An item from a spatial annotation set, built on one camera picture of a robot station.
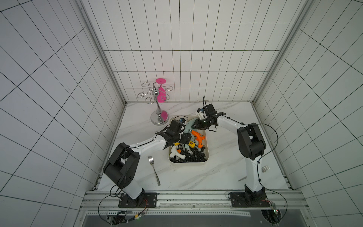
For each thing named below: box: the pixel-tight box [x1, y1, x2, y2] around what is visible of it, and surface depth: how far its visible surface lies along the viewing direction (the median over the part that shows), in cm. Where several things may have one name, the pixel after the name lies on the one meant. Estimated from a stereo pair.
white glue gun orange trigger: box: [169, 145, 186, 160], surface depth 87 cm
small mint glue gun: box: [184, 119, 195, 134], surface depth 99 cm
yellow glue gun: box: [173, 140, 196, 149], surface depth 87 cm
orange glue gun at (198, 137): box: [190, 130, 206, 149], surface depth 94 cm
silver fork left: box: [147, 155, 161, 186], surface depth 89 cm
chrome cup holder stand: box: [136, 81, 174, 126], surface depth 94 cm
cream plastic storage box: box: [168, 116, 210, 164], surface depth 87 cm
